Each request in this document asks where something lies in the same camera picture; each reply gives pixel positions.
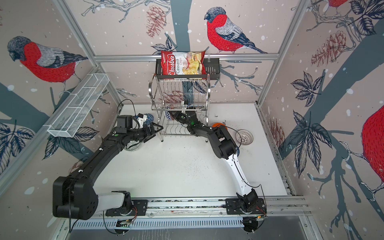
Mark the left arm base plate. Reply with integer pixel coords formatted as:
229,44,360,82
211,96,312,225
105,199,149,217

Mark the stainless steel dish rack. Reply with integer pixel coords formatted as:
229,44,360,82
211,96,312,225
148,74,211,141

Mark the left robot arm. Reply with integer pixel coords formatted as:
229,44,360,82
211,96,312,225
53,123,164,220

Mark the dark blue patterned bowl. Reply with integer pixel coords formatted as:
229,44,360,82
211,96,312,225
137,114,154,125

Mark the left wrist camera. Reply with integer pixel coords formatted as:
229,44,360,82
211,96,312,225
116,115,133,134

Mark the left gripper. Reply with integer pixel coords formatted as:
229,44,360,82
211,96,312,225
127,121,163,142

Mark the aluminium front rail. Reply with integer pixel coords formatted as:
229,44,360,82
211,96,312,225
90,192,312,218

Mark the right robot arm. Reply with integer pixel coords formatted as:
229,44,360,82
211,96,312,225
170,111,259,214

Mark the red cassava chips bag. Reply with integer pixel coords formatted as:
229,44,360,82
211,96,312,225
160,51,207,79

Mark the black wall basket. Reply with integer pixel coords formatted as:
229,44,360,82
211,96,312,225
155,58,221,80

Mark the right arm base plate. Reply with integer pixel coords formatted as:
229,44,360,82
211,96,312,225
223,198,267,216

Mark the white wire mesh shelf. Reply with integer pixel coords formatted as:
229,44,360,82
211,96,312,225
48,73,110,138

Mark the orange plastic bowl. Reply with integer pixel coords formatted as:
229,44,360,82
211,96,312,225
212,123,226,128

